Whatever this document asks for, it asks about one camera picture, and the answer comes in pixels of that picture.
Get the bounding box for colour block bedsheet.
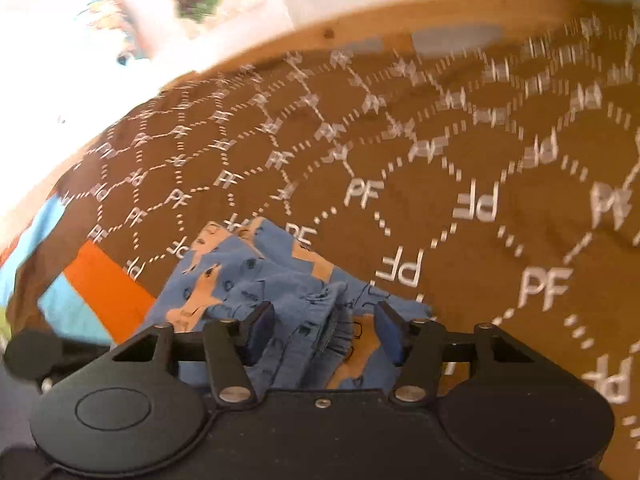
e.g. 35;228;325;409
0;195;161;346

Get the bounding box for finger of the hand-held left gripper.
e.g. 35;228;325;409
2;330;118;393

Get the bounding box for brown patterned blanket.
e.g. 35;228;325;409
55;7;640;480

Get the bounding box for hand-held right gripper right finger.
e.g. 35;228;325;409
376;301;536;406

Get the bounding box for blue pants with orange print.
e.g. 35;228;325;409
145;217;436;391

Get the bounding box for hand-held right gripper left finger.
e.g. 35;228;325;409
107;301;276;408

